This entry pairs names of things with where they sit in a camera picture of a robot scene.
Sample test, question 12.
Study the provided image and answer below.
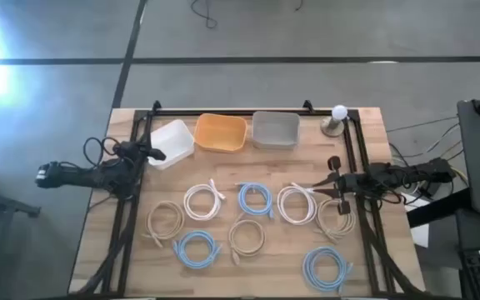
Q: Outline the white paper sheet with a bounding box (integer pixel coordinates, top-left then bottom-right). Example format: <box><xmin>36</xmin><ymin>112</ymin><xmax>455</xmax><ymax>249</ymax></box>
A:
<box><xmin>402</xmin><ymin>193</ymin><xmax>431</xmax><ymax>250</ymax></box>

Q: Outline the white cable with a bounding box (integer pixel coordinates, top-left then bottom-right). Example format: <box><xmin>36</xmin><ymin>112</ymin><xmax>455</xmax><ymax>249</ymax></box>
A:
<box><xmin>276</xmin><ymin>182</ymin><xmax>318</xmax><ymax>226</ymax></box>
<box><xmin>182</xmin><ymin>177</ymin><xmax>228</xmax><ymax>222</ymax></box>

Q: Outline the light grey plastic bin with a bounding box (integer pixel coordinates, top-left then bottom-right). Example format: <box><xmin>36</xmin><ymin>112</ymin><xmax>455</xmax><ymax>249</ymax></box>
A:
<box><xmin>251</xmin><ymin>110</ymin><xmax>302</xmax><ymax>150</ymax></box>

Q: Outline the black metal table frame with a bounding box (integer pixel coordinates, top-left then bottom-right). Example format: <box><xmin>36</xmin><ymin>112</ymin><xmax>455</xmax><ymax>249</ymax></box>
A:
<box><xmin>72</xmin><ymin>107</ymin><xmax>428</xmax><ymax>300</ymax></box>

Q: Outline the white plastic bin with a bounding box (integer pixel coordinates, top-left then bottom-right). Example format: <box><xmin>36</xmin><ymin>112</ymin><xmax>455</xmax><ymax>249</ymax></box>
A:
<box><xmin>147</xmin><ymin>118</ymin><xmax>196</xmax><ymax>171</ymax></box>

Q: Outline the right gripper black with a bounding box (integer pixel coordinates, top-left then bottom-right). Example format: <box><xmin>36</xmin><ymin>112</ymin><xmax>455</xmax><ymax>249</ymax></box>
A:
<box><xmin>312</xmin><ymin>156</ymin><xmax>369</xmax><ymax>216</ymax></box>

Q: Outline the orange plastic bin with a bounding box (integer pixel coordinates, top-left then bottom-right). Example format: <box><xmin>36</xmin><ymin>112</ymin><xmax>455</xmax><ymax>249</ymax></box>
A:
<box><xmin>192</xmin><ymin>112</ymin><xmax>248</xmax><ymax>154</ymax></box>

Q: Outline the black cart leg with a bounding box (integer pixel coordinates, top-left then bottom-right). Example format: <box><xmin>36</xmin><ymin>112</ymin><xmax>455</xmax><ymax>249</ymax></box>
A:
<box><xmin>406</xmin><ymin>187</ymin><xmax>473</xmax><ymax>228</ymax></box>

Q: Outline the beige cable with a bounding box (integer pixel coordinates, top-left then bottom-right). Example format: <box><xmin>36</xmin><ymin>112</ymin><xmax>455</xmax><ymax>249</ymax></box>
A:
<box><xmin>142</xmin><ymin>199</ymin><xmax>186</xmax><ymax>249</ymax></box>
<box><xmin>227</xmin><ymin>214</ymin><xmax>267</xmax><ymax>266</ymax></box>
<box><xmin>313</xmin><ymin>197</ymin><xmax>357</xmax><ymax>245</ymax></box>

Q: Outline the grey floor cable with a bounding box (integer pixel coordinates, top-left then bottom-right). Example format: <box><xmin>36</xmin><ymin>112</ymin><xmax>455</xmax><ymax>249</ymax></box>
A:
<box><xmin>385</xmin><ymin>115</ymin><xmax>460</xmax><ymax>134</ymax></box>

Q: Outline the black floor stand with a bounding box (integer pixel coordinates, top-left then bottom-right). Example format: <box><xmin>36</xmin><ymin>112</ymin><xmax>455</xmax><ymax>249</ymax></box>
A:
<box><xmin>0</xmin><ymin>166</ymin><xmax>42</xmax><ymax>218</ymax></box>

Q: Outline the blue cable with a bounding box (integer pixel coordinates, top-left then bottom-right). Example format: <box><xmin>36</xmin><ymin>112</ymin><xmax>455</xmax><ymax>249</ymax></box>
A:
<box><xmin>236</xmin><ymin>181</ymin><xmax>275</xmax><ymax>220</ymax></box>
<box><xmin>301</xmin><ymin>245</ymin><xmax>354</xmax><ymax>293</ymax></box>
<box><xmin>172</xmin><ymin>229</ymin><xmax>223</xmax><ymax>270</ymax></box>

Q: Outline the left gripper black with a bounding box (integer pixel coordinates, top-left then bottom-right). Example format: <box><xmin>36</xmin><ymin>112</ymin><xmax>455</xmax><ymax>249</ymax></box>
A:
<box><xmin>116</xmin><ymin>141</ymin><xmax>168</xmax><ymax>168</ymax></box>

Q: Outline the white bulb on metal base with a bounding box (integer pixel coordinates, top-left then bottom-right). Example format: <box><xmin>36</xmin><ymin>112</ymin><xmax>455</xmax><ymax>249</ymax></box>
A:
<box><xmin>320</xmin><ymin>103</ymin><xmax>349</xmax><ymax>138</ymax></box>

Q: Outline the black floor cable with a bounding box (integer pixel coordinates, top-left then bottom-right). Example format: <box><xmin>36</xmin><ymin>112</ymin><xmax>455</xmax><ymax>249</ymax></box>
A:
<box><xmin>189</xmin><ymin>0</ymin><xmax>218</xmax><ymax>30</ymax></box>

